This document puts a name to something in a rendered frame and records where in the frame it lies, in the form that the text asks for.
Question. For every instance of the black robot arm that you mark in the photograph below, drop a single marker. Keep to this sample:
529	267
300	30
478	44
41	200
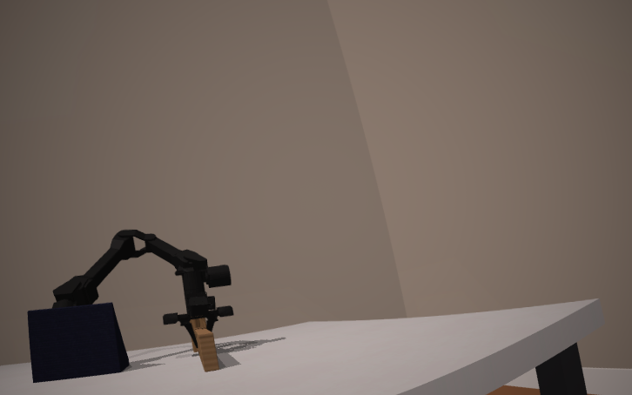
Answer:
82	290

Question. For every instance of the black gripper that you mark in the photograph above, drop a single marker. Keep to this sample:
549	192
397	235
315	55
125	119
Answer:
185	318

